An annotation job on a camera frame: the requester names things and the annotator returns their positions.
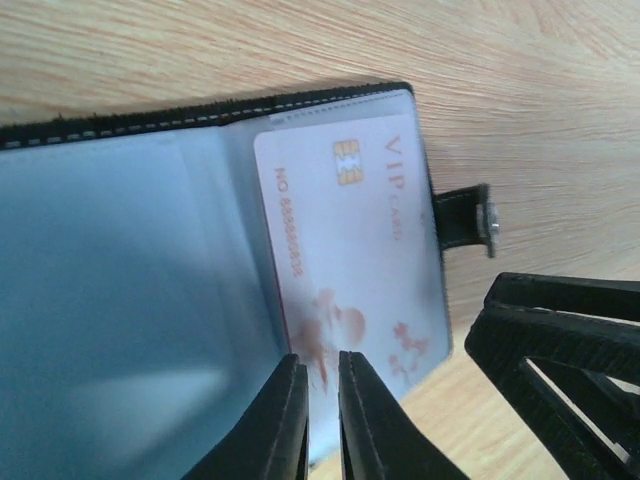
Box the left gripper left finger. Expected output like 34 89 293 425
184 354 309 480

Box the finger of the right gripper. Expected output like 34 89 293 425
484 272 639 320
465 306 639 479

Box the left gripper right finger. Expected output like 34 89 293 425
338 351 467 480

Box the black leather card holder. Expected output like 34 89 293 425
1 82 499 479

